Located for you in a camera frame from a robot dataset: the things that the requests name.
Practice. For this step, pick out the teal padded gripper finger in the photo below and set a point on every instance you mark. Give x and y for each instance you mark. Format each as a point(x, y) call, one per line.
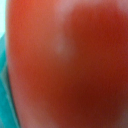
point(8, 116)

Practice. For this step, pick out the red toy tomato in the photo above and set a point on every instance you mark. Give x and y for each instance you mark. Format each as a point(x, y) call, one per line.
point(68, 62)

